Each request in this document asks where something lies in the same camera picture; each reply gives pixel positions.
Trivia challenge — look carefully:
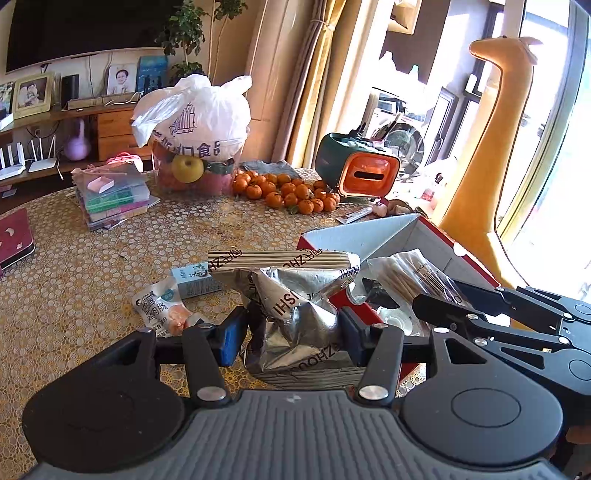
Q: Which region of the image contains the clear bag of cotton swabs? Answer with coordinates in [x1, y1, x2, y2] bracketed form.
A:
[367, 249, 471, 310]

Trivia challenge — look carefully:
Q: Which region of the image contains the dark clear small bag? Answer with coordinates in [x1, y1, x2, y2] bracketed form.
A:
[362, 277, 406, 310]

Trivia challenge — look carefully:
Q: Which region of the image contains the silver foil snack bag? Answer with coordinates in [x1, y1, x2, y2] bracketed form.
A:
[207, 248, 363, 390]

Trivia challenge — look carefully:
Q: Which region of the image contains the clear tape roll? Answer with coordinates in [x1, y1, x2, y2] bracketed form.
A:
[377, 307, 425, 337]

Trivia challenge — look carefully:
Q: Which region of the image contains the small blue white carton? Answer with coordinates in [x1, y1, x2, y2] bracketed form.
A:
[171, 262, 223, 299]

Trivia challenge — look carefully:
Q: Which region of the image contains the white packet with orange print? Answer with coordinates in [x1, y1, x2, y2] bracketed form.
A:
[131, 276, 201, 337]

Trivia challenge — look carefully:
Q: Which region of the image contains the red white cardboard box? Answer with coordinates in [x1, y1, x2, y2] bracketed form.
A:
[295, 212, 502, 388]

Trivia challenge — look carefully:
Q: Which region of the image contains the pink green cloth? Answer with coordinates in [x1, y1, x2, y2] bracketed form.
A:
[372, 199, 415, 218]

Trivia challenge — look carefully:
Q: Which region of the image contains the green orange tissue box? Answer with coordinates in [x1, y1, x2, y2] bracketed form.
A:
[314, 129, 401, 198]

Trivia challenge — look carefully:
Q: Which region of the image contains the pile of small oranges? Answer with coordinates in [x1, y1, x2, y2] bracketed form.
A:
[231, 171, 341, 215]

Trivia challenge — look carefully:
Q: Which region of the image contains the yellow apple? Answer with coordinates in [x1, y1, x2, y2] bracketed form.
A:
[171, 155, 204, 184]

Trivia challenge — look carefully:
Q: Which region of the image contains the grey folded cloth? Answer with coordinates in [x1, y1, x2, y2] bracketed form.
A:
[239, 160, 294, 176]

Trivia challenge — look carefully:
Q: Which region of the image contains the front load washing machine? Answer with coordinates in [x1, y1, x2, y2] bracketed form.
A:
[367, 90, 427, 178]

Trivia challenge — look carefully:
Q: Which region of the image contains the stack of colourful books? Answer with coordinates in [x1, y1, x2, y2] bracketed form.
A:
[72, 158, 160, 231]

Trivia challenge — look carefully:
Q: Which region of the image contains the white plastic shopping bag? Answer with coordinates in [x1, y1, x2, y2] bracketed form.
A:
[131, 74, 252, 161]

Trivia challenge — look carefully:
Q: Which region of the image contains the maroon tablet case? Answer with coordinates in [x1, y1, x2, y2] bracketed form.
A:
[0, 208, 35, 276]

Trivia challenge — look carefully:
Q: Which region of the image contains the beige curtain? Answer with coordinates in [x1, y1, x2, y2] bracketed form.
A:
[244, 0, 352, 169]

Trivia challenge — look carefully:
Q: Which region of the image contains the purple kettlebell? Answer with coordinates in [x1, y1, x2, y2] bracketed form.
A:
[63, 118, 91, 161]

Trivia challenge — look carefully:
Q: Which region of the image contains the white router right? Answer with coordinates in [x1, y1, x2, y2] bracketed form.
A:
[28, 135, 57, 173]

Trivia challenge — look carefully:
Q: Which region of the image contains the white router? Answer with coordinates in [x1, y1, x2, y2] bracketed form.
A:
[28, 135, 57, 173]
[0, 142, 26, 181]

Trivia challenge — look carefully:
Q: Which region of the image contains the wooden tv cabinet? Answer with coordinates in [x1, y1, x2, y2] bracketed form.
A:
[1, 103, 151, 189]

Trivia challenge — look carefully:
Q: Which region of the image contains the white router left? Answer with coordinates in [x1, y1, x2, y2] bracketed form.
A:
[0, 142, 26, 181]

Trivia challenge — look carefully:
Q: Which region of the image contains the white framed portrait photo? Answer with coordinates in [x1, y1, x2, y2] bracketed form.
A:
[106, 63, 137, 95]

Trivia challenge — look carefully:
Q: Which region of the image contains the black speaker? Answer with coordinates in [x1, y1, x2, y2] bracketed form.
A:
[60, 74, 80, 110]

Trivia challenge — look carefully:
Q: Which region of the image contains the gold framed photo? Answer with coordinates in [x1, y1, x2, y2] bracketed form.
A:
[13, 72, 54, 119]

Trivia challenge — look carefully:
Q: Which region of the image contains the green potted plant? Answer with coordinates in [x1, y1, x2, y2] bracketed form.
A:
[155, 0, 249, 86]

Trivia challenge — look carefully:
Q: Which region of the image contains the black wall television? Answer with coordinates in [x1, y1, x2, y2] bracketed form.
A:
[5, 0, 181, 72]

